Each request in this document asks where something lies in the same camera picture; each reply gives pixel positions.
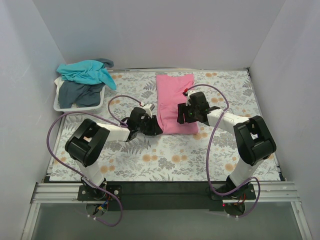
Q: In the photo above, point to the pink t shirt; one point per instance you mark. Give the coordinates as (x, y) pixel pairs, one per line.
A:
(169, 94)

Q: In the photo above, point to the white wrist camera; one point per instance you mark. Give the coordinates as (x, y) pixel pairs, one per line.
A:
(148, 107)
(187, 93)

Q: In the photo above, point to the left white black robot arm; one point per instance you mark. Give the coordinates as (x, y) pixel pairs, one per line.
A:
(87, 142)

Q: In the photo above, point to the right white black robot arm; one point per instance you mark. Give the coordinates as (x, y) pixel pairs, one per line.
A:
(253, 139)

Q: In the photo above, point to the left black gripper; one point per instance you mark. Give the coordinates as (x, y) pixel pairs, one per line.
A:
(152, 127)

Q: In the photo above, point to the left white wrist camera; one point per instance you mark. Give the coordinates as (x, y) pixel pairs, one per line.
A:
(148, 107)

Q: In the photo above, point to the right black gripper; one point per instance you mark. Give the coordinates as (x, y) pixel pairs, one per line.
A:
(182, 113)

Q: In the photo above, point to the teal t shirt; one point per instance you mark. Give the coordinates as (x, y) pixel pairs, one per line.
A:
(87, 72)

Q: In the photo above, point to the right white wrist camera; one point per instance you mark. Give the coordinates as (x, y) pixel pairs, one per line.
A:
(187, 93)

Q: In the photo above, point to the aluminium frame rail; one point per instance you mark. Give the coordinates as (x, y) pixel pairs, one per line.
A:
(76, 192)

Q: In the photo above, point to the white plastic basket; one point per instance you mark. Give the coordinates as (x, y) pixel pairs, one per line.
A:
(75, 108)

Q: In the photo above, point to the grey blue t shirt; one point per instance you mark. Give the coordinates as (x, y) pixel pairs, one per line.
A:
(81, 83)

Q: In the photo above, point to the floral patterned table mat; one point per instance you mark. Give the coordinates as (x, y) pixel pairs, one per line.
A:
(207, 154)

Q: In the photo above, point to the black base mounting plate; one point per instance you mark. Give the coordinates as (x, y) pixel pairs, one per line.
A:
(174, 195)

